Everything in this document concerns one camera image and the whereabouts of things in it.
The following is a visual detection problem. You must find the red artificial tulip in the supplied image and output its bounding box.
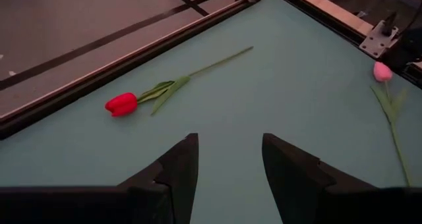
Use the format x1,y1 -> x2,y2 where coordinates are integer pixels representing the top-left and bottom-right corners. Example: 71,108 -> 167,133
104,45 -> 255,118

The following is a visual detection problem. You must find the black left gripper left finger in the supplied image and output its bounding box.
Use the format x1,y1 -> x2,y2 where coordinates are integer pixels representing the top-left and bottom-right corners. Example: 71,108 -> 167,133
0,133 -> 200,224

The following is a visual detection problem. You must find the teal table mat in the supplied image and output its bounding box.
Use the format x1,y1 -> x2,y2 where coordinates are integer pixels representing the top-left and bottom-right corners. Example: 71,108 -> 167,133
0,0 -> 422,224

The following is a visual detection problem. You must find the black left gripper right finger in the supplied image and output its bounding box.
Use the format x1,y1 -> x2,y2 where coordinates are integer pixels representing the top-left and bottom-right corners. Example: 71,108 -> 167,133
262,133 -> 422,224

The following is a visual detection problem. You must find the pink artificial tulip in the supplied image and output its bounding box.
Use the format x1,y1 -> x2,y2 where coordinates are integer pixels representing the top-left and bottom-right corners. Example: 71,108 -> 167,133
371,61 -> 412,187

